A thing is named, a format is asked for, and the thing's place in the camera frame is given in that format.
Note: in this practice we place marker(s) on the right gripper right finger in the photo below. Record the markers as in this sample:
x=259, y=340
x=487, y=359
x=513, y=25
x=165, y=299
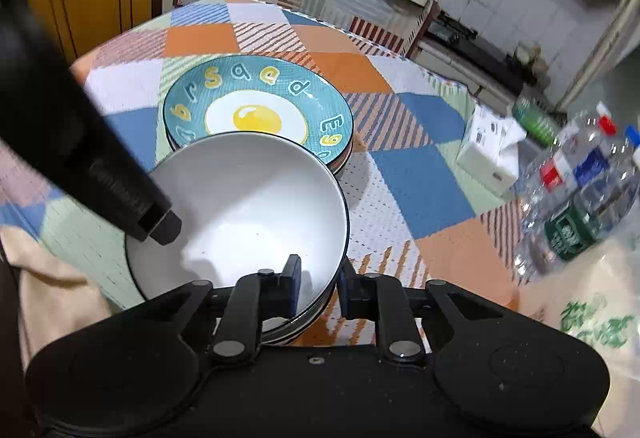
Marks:
x=392, y=308

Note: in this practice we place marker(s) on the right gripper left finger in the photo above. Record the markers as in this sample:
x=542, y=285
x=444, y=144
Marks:
x=254, y=299

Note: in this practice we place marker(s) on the white bowl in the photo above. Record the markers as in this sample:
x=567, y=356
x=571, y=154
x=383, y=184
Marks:
x=247, y=201
x=279, y=330
x=312, y=299

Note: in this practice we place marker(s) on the teal fried egg plate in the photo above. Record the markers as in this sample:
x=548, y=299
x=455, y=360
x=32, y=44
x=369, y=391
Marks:
x=252, y=93

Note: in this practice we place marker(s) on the white sun plate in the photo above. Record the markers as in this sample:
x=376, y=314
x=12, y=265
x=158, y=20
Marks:
x=338, y=172

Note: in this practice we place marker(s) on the white tissue pack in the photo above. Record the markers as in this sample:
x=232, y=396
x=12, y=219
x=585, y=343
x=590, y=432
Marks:
x=489, y=150

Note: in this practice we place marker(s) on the beige cloth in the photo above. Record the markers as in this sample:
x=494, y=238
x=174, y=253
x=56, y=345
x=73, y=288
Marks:
x=54, y=298

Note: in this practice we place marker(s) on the green label water bottle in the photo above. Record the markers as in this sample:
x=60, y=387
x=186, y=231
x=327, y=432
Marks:
x=587, y=217

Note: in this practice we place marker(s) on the red label water bottle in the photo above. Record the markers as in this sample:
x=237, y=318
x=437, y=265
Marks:
x=548, y=181

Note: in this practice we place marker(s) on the clear rice bag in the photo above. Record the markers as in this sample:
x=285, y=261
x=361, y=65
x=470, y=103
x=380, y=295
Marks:
x=596, y=299

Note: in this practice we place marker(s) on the blue label water bottle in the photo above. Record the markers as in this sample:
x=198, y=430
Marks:
x=597, y=149

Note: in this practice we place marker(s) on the black gas stove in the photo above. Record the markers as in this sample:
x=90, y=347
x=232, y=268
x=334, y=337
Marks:
x=471, y=48

